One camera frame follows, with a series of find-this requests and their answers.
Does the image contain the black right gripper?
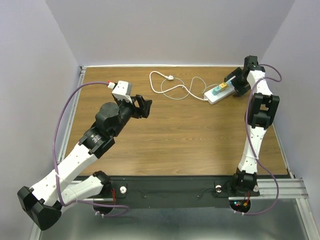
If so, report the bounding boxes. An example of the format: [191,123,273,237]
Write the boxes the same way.
[223,66,251,97]

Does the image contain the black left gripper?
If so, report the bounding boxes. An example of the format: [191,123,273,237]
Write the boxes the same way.
[111,95,153,138]

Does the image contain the white power strip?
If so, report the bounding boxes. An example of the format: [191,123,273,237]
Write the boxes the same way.
[203,80,235,105]

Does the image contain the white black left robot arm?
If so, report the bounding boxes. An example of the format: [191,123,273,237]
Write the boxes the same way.
[17,95,153,231]

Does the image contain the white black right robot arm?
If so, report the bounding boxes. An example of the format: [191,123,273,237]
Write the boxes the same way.
[224,55,280,195]

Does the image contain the yellow usb charger plug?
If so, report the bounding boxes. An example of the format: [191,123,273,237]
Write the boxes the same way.
[219,82,228,90]

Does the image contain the teal charger plug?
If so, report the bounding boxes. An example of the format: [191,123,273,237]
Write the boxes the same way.
[212,85,222,96]

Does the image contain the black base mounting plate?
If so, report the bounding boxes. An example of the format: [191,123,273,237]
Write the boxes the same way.
[111,175,260,209]

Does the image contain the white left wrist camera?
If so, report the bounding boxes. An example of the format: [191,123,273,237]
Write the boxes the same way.
[111,80,133,104]

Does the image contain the white power strip cord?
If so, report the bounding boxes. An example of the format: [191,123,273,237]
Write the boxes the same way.
[149,71,209,101]

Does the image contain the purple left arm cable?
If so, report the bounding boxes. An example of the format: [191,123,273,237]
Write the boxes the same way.
[51,81,130,218]

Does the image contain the aluminium frame rail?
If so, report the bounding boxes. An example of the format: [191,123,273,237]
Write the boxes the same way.
[28,65,311,240]

